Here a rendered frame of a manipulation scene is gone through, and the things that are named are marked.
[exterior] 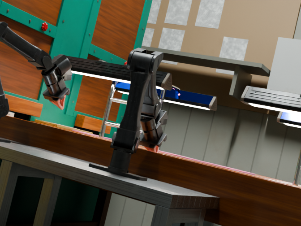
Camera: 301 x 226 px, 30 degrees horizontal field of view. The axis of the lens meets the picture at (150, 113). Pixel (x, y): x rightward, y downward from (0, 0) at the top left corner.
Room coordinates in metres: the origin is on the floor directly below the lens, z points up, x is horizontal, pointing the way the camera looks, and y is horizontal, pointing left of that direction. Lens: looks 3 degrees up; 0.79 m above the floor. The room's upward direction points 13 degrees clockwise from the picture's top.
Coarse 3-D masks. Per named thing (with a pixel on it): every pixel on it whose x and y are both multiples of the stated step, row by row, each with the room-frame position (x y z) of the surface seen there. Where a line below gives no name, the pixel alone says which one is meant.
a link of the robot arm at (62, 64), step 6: (60, 54) 2.33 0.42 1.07; (42, 60) 2.23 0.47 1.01; (48, 60) 2.24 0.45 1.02; (54, 60) 2.30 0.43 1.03; (60, 60) 2.30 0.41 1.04; (66, 60) 2.32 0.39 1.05; (36, 66) 2.29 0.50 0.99; (48, 66) 2.25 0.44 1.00; (60, 66) 2.30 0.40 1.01; (66, 66) 2.31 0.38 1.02; (60, 72) 2.31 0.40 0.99
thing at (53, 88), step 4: (52, 84) 2.30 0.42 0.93; (56, 84) 2.31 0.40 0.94; (48, 88) 2.32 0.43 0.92; (52, 88) 2.31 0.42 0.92; (56, 88) 2.32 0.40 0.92; (68, 88) 2.35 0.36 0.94; (44, 92) 2.37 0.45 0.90; (48, 92) 2.36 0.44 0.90; (52, 92) 2.33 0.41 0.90; (56, 92) 2.33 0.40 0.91; (60, 92) 2.34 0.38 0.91; (64, 92) 2.34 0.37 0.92; (68, 92) 2.35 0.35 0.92; (52, 96) 2.34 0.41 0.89; (56, 96) 2.33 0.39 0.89; (60, 96) 2.32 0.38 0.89
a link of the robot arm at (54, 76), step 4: (52, 68) 2.29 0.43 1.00; (56, 68) 2.30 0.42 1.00; (44, 72) 2.27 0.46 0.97; (48, 72) 2.28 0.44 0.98; (52, 72) 2.28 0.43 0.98; (56, 72) 2.32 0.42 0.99; (44, 76) 2.27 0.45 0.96; (48, 76) 2.27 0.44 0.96; (52, 76) 2.28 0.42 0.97; (56, 76) 2.30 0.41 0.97; (44, 80) 2.30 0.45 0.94; (48, 80) 2.29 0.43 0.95; (52, 80) 2.29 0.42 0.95; (56, 80) 2.30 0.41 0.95; (48, 84) 2.30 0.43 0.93
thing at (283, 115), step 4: (280, 112) 2.74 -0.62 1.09; (284, 112) 2.73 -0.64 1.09; (280, 116) 2.72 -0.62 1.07; (284, 116) 2.72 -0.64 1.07; (288, 116) 2.71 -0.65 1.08; (292, 116) 2.70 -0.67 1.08; (296, 116) 2.70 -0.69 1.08; (300, 116) 2.69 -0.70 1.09; (280, 120) 2.71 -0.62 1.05; (284, 120) 2.70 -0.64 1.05; (288, 120) 2.70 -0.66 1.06; (292, 120) 2.69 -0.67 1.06; (296, 120) 2.68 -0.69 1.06; (300, 120) 2.68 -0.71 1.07; (292, 124) 2.69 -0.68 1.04; (296, 124) 2.68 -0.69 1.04; (300, 124) 2.67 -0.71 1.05
